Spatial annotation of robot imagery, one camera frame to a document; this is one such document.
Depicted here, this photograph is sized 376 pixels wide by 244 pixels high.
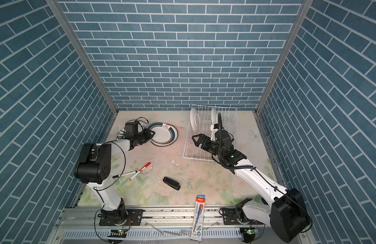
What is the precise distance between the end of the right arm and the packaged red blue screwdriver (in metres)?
0.30

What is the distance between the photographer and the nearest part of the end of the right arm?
1.97ft

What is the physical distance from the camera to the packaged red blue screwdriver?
0.69 metres
